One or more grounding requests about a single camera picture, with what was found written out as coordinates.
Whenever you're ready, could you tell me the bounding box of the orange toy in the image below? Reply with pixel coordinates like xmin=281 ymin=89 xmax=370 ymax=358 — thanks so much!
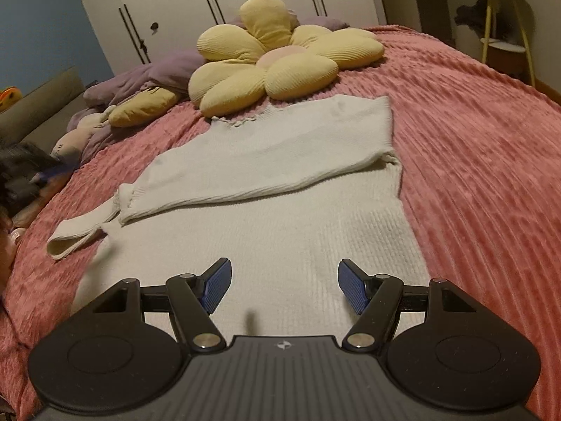
xmin=0 ymin=87 xmax=23 ymax=113

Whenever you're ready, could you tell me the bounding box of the small yellow plush pillow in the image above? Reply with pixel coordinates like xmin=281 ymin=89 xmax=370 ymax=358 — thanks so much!
xmin=109 ymin=87 xmax=181 ymax=128

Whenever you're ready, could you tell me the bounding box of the pink ribbed blanket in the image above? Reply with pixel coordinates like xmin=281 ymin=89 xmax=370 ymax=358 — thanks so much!
xmin=0 ymin=24 xmax=561 ymax=421

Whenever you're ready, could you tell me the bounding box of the cream plush toy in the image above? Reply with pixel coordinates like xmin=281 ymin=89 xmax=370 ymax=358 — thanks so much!
xmin=50 ymin=105 xmax=118 ymax=159

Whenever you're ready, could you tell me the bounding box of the purple duvet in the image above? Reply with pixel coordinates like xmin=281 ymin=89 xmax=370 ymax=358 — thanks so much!
xmin=66 ymin=16 xmax=351 ymax=161

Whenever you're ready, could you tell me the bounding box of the black cloth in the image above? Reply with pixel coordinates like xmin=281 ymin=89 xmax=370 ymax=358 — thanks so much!
xmin=453 ymin=2 xmax=491 ymax=28

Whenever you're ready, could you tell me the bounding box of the yellow flower-shaped pillow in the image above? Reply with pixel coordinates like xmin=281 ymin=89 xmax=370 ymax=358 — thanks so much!
xmin=188 ymin=0 xmax=385 ymax=117

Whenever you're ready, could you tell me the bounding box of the white knit sweater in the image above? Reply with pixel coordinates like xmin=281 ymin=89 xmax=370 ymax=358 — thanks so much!
xmin=46 ymin=95 xmax=432 ymax=338

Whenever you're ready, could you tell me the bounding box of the yellow-legged side table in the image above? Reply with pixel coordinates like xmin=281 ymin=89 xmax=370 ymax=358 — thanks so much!
xmin=468 ymin=0 xmax=536 ymax=86

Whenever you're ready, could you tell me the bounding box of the white wardrobe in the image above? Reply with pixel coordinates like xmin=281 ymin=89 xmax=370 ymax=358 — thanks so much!
xmin=70 ymin=0 xmax=387 ymax=76

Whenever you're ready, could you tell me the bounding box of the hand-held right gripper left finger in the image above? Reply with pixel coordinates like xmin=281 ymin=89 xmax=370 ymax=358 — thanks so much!
xmin=90 ymin=258 xmax=233 ymax=354

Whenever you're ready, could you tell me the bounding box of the grey sofa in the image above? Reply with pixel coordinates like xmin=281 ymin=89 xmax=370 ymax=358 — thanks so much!
xmin=0 ymin=67 xmax=88 ymax=152

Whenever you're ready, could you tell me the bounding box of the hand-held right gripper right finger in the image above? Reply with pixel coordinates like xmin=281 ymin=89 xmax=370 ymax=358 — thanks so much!
xmin=337 ymin=259 xmax=480 ymax=354

